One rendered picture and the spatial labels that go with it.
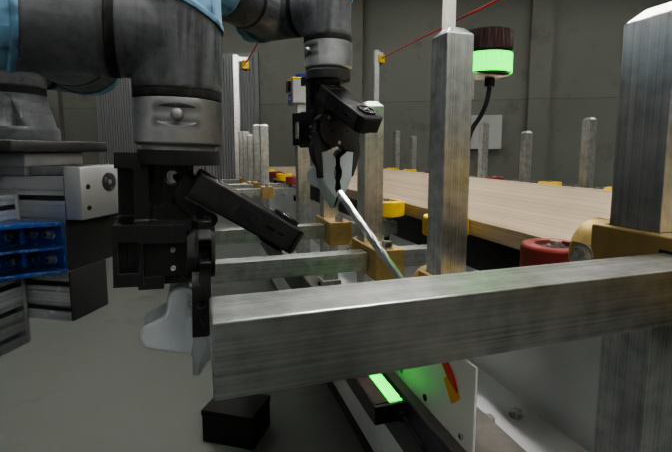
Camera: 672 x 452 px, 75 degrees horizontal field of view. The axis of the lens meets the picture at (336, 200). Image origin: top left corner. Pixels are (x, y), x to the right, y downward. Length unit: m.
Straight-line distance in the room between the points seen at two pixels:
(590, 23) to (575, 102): 1.15
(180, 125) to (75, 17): 0.11
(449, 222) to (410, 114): 6.76
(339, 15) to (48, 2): 0.41
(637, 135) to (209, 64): 0.32
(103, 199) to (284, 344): 0.74
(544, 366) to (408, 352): 0.59
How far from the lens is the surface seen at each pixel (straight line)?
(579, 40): 7.79
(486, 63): 0.55
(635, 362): 0.37
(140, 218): 0.41
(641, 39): 0.35
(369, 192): 0.75
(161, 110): 0.39
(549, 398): 0.78
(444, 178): 0.52
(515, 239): 0.72
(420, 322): 0.19
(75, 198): 0.85
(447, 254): 0.54
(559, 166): 7.57
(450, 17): 2.47
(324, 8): 0.70
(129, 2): 0.40
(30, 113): 0.97
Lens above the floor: 1.02
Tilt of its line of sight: 6 degrees down
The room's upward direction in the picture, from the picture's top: straight up
